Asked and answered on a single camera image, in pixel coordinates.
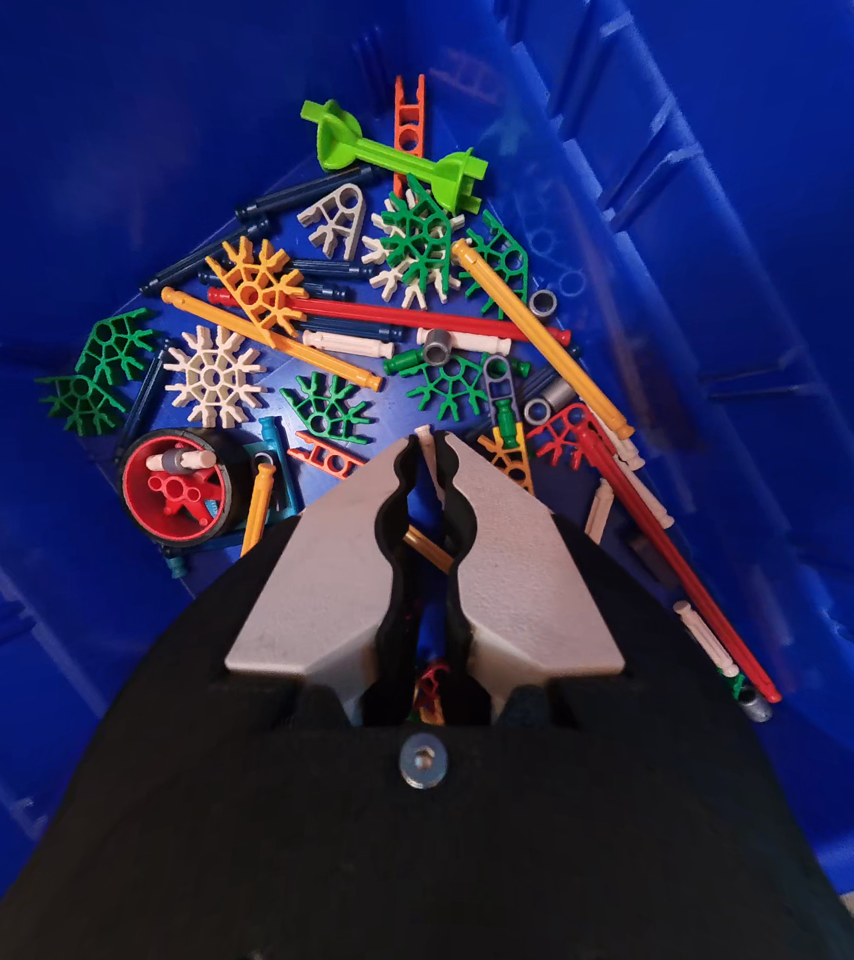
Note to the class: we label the lime green spool rod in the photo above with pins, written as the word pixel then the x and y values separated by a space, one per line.
pixel 389 154

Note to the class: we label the white short rod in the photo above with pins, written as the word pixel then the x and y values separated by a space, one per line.
pixel 425 442

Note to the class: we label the black red toy wheel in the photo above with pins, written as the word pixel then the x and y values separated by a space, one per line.
pixel 143 495

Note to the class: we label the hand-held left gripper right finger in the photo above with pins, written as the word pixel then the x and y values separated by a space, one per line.
pixel 539 600

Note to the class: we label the blue plastic bin with label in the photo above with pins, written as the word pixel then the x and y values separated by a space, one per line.
pixel 59 150

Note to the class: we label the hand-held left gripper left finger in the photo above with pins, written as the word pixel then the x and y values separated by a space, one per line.
pixel 307 600

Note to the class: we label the pile of toy building parts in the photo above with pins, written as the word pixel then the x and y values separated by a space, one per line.
pixel 344 343

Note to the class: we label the red long rod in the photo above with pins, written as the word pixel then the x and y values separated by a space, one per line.
pixel 667 555
pixel 367 311

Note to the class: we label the yellow long rod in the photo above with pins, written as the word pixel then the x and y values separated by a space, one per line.
pixel 322 364
pixel 539 334

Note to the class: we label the orange toy clip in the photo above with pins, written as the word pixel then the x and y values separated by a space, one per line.
pixel 400 105

